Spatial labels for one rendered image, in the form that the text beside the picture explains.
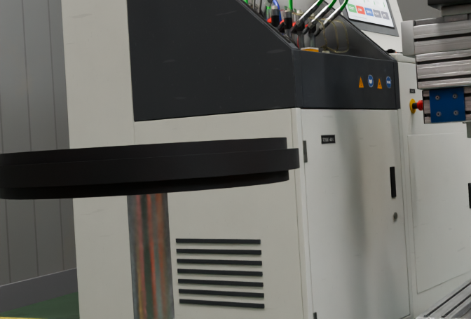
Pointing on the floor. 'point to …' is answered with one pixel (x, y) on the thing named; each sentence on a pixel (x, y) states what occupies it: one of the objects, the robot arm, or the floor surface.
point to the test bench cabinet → (244, 226)
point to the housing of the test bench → (99, 128)
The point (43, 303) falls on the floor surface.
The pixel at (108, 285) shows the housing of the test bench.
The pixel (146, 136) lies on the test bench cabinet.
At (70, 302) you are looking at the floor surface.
